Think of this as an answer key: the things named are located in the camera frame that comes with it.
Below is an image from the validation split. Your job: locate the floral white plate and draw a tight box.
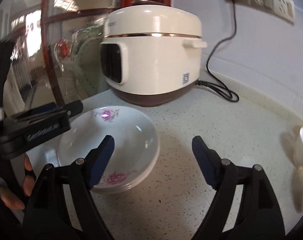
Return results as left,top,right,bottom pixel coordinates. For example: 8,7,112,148
57,106,160,194

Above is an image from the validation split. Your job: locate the person's left hand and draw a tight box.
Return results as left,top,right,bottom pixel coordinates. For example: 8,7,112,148
0,153,36,210

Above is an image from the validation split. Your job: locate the cream rice cooker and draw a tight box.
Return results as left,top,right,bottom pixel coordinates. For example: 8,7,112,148
101,1,207,107

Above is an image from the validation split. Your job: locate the black power cable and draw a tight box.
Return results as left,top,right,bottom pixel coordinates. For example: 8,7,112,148
195,0,240,103

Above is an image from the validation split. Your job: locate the wooden glass door frame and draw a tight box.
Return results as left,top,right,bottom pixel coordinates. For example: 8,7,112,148
0,0,171,116

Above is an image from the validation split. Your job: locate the wall socket panel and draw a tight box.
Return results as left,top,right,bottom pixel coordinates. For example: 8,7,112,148
224,0,297,25

